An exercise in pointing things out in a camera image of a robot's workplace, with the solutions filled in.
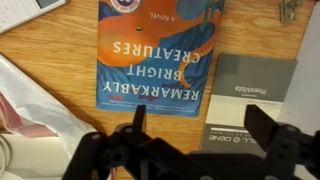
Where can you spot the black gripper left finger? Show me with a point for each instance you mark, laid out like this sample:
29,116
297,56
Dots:
139,116

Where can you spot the white plastic bag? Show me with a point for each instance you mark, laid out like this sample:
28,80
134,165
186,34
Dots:
36,110

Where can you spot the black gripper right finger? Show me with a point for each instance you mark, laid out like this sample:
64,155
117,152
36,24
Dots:
261,125

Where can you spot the grey white brochure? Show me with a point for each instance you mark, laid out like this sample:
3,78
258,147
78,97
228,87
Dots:
250,80

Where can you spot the blue orange paperback book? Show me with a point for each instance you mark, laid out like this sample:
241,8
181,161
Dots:
153,60

